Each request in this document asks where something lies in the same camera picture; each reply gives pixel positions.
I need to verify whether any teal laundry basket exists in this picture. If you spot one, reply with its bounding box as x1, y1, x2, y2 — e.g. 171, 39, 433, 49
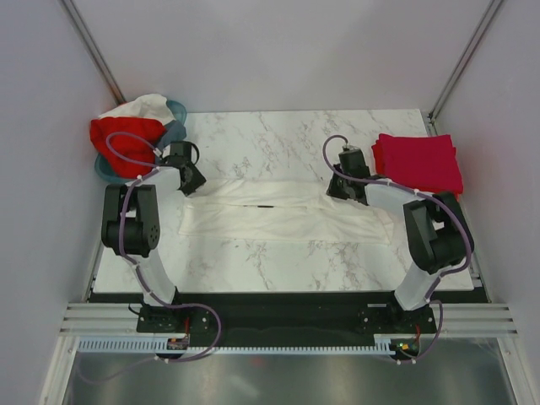
89, 94, 187, 184

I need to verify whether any left aluminium side rail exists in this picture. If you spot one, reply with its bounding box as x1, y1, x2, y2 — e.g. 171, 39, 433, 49
40, 181, 123, 405

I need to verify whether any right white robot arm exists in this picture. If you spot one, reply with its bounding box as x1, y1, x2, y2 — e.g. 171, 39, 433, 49
327, 144, 474, 332

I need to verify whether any white robot print t shirt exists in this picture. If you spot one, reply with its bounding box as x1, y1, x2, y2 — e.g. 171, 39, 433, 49
179, 179, 394, 246

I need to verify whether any folded magenta t shirt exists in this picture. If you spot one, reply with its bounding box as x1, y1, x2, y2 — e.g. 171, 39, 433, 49
373, 132, 464, 194

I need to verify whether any plain white t shirt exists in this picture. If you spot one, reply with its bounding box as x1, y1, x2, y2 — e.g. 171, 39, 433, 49
98, 94, 175, 126

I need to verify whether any right aluminium corner post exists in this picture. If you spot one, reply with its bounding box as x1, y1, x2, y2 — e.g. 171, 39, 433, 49
426, 0, 506, 125

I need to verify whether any aluminium cross rail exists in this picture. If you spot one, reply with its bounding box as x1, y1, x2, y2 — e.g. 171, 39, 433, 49
60, 302, 517, 338

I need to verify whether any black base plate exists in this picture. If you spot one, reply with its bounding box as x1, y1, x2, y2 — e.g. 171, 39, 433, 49
139, 292, 428, 346

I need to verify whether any grey blue t shirt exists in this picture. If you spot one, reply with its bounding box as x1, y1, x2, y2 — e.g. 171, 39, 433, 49
158, 120, 186, 149

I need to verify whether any white slotted cable duct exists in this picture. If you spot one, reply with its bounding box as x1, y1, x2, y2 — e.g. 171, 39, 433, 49
77, 336, 419, 355

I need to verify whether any aluminium corner post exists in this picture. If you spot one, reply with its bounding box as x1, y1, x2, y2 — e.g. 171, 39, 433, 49
426, 0, 506, 125
58, 0, 126, 105

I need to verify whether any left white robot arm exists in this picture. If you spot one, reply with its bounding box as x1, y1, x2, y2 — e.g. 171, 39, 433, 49
101, 141, 206, 332

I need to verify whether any left aluminium corner post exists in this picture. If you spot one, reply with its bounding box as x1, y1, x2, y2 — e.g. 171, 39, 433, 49
58, 0, 126, 105

